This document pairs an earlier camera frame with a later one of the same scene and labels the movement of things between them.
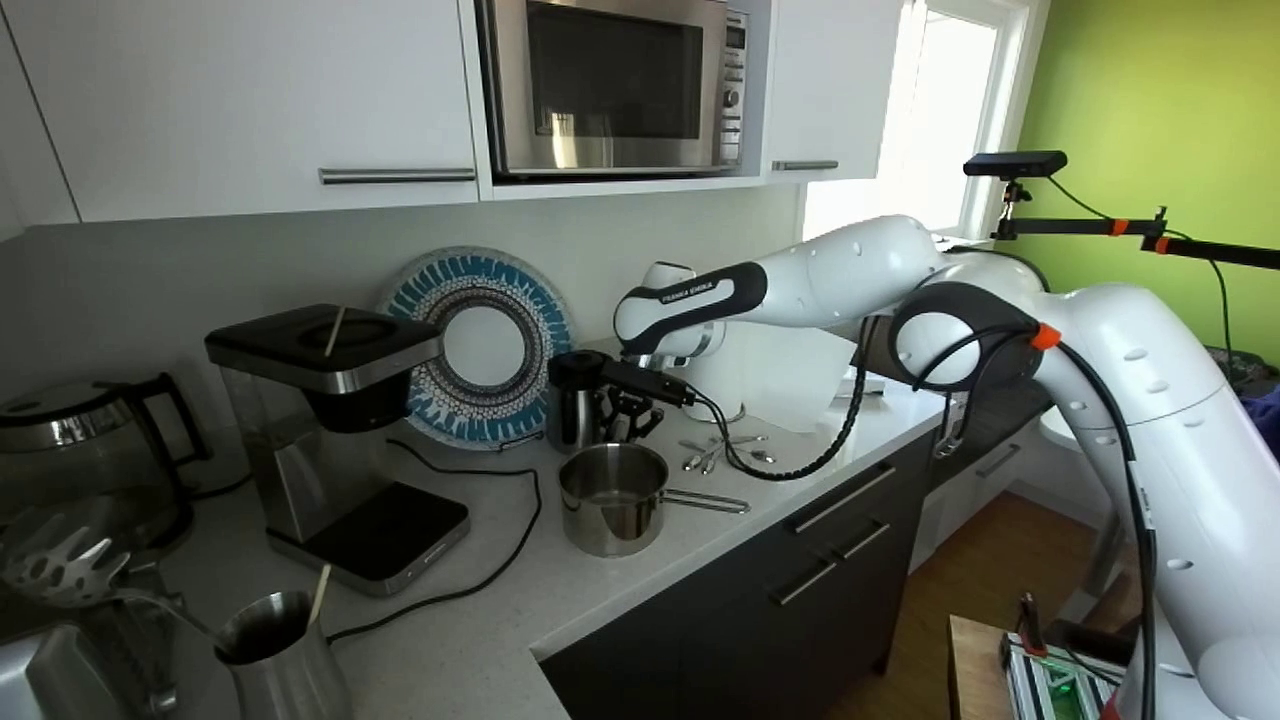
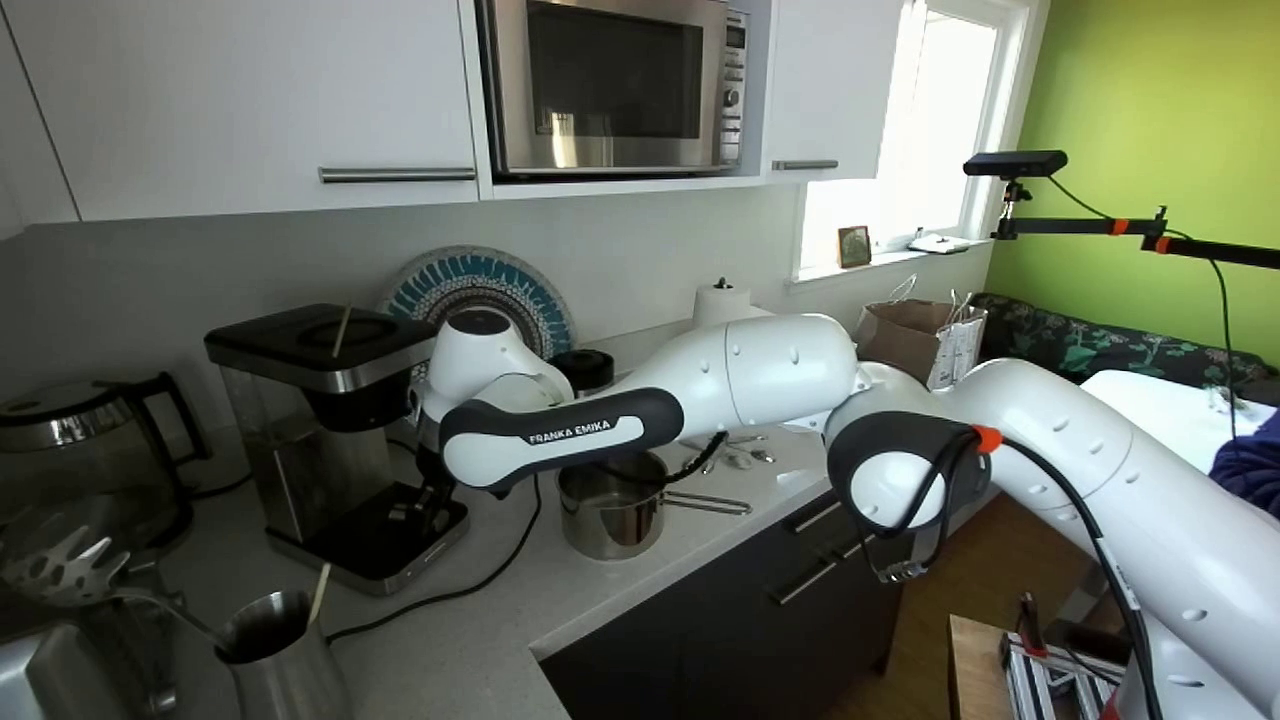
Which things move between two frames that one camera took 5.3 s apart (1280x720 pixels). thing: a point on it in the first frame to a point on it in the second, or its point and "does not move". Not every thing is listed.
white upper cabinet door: [254, 107] does not move
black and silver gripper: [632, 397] to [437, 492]
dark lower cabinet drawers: [802, 625] does not move
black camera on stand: [1016, 165] does not move
